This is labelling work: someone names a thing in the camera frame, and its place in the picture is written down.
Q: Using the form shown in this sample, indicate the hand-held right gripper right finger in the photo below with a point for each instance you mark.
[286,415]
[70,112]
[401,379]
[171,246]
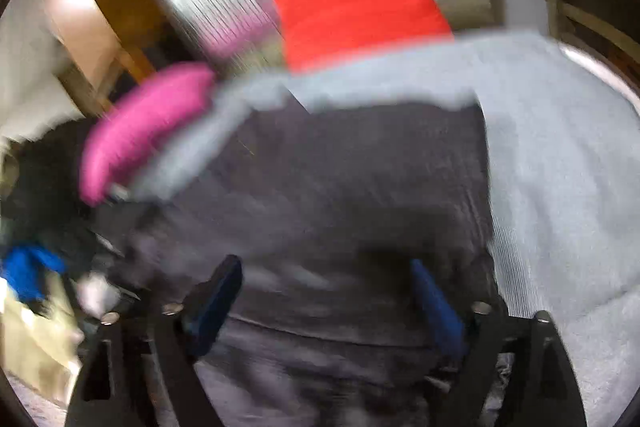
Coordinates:
[440,307]

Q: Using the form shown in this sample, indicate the blue cloth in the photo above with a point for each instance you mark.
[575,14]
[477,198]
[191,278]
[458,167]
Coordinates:
[27,269]

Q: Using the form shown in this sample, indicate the beige cloth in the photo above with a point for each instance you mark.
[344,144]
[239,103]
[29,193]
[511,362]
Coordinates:
[35,347]

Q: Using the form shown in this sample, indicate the dark grey quilted jacket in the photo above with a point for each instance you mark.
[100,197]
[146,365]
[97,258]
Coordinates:
[325,182]

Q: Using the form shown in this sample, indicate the pink pillow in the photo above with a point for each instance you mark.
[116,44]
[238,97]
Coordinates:
[145,127]

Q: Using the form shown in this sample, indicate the red pillow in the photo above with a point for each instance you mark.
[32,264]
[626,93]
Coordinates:
[350,7]

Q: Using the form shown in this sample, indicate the light grey blanket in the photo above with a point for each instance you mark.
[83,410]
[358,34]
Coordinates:
[560,157]

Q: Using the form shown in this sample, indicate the pile of black clothes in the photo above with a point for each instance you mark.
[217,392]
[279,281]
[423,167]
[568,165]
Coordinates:
[45,187]

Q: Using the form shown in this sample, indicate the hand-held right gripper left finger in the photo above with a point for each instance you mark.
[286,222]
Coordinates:
[220,302]

